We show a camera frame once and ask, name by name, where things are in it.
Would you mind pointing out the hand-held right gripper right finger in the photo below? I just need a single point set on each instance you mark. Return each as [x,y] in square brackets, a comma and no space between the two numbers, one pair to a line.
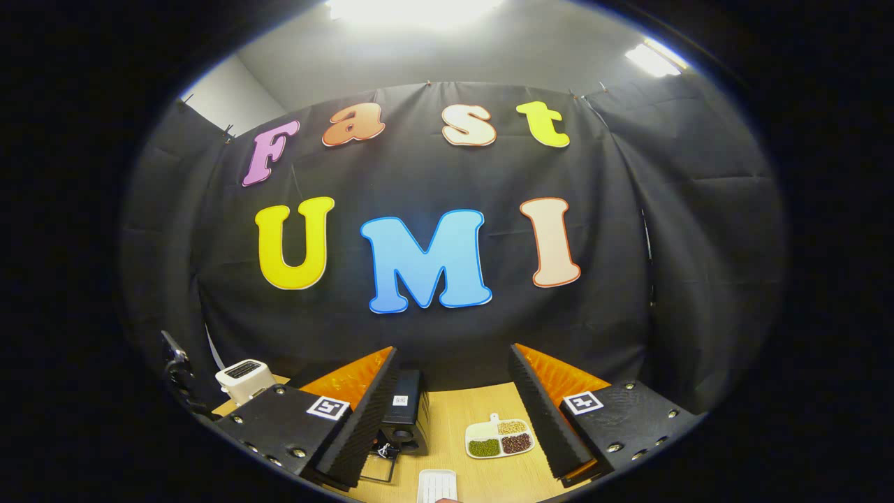
[541,419]

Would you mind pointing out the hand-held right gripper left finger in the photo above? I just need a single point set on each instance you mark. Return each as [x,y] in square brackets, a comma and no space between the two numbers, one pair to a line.
[363,426]

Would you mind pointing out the black electric oven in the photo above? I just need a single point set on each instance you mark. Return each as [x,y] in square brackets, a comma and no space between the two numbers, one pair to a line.
[408,412]

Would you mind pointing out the white divided bean dish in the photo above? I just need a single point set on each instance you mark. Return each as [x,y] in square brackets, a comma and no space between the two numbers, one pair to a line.
[499,439]

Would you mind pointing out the white ribbed tray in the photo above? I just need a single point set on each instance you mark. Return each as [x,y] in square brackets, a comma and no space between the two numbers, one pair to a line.
[436,485]

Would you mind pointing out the white toaster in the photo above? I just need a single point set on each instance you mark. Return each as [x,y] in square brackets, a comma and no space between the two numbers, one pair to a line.
[244,381]

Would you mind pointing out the dark clamp stand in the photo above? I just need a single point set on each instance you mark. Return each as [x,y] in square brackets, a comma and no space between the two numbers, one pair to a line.
[176,370]

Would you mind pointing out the black backdrop cloth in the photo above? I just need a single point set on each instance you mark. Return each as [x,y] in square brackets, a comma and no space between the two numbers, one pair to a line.
[447,175]

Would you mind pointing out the narrow ceiling light panel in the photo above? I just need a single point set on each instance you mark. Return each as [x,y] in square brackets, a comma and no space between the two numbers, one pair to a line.
[653,59]

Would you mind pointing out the large ceiling light panel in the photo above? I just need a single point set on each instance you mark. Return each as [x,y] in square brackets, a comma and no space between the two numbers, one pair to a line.
[412,10]

